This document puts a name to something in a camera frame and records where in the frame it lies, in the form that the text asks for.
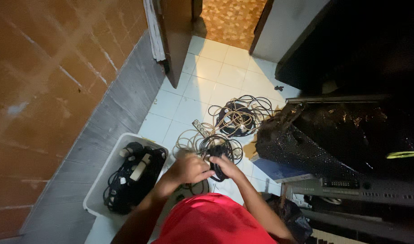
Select person's right hand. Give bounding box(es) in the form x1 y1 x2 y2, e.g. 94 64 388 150
209 155 244 181

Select person's left hand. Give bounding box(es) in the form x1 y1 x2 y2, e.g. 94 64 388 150
169 153 216 185

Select brown cardboard piece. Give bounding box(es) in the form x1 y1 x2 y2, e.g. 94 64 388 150
242 141 259 160

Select beige power strip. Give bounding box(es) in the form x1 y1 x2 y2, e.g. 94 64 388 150
192 119 210 137

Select person's red shirt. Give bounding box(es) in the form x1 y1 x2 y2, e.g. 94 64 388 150
152 193 279 244

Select blue box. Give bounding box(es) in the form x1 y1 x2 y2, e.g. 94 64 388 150
252 157 315 184

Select black plastic bag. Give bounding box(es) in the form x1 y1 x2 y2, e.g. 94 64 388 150
261 192 313 243

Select white plastic bin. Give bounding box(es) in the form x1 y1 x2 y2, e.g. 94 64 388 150
83 132 169 218

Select grey audio mixer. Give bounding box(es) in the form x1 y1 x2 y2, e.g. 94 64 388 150
281 177 414 208

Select brown wooden door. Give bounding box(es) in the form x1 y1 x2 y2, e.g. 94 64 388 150
152 0 203 89

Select white hanging cloth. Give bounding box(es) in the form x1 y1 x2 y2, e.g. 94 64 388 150
143 0 166 62

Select black speaker cabinet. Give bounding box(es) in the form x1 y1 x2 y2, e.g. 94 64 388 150
275 0 414 99

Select beige coiled cable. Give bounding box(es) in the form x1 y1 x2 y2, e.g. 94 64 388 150
172 122 221 159

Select black and beige cable coil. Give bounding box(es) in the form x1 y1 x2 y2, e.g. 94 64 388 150
208 95 279 138

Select heap of black cables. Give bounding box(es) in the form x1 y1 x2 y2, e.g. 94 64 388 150
103 142 167 215

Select yellow-green strap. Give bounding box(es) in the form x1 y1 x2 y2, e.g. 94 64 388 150
386 151 414 159

